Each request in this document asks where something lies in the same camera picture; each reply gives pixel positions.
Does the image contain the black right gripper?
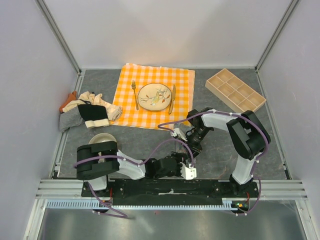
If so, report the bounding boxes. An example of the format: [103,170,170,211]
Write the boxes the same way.
[180,126,211,162]

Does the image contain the grey striped underwear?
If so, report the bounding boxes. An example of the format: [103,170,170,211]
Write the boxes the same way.
[173,123,194,155]

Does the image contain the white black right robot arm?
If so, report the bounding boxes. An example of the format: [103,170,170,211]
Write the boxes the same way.
[186,107,271,197]

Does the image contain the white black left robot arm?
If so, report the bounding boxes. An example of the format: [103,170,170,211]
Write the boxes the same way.
[73,140,201,197]

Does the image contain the gold table knife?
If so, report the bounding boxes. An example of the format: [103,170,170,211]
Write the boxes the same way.
[168,84,176,115]

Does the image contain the bird pattern ceramic plate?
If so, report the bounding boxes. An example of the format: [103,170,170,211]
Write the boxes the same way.
[137,83,172,111]

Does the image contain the orange checkered tablecloth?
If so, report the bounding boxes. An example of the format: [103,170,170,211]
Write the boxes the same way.
[113,63,195,129]

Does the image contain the wooden compartment tray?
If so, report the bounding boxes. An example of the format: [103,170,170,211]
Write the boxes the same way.
[205,68,266,113]

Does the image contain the cream cloth garment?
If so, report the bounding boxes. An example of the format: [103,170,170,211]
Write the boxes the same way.
[63,91,123,122]

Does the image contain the beige ceramic bowl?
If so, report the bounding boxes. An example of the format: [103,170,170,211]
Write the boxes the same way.
[89,133,118,157]

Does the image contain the gold fork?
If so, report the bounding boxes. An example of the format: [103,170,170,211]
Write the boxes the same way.
[131,80,139,110]

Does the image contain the black cream garment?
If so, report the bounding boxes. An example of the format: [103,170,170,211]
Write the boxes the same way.
[78,104,110,129]

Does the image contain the grey striped garment pile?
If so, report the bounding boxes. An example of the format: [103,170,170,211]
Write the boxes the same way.
[59,109,85,133]

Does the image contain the orange cloth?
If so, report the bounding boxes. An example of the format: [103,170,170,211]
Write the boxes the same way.
[59,91,77,113]

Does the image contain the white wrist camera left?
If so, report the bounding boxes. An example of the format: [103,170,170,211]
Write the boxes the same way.
[181,165,197,180]

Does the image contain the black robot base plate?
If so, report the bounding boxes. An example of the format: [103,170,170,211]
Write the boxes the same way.
[95,178,259,207]

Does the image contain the white cable duct strip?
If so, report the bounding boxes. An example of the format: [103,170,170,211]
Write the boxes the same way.
[46,199,238,211]

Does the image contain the grey aluminium frame post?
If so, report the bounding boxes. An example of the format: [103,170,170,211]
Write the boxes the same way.
[254,0,301,73]

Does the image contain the left aluminium frame post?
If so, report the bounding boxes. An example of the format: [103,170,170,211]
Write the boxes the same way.
[34,0,83,76]

